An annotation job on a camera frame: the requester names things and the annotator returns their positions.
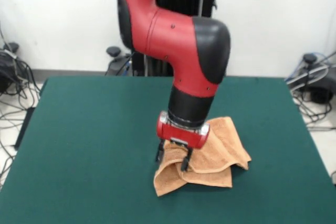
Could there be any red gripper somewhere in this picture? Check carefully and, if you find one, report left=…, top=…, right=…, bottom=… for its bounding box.
left=155, top=118, right=211, bottom=172

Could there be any tan terry towel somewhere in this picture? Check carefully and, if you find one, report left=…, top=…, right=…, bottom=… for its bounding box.
left=153, top=115, right=252, bottom=197

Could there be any dark green table cloth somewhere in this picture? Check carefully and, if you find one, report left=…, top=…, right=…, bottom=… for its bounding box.
left=0, top=76, right=336, bottom=224

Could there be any grey stand base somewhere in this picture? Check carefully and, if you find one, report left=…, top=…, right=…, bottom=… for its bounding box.
left=0, top=42, right=20, bottom=92
left=286, top=52, right=336, bottom=105

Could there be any black pedestal base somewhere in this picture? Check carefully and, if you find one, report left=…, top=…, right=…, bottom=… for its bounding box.
left=104, top=55, right=134, bottom=77

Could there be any black pedestal levelling knob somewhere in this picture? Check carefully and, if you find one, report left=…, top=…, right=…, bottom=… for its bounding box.
left=106, top=46, right=121, bottom=57

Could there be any tangle of black cables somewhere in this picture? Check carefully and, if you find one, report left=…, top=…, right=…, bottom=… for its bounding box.
left=0, top=24, right=41, bottom=183
left=288, top=95, right=336, bottom=132

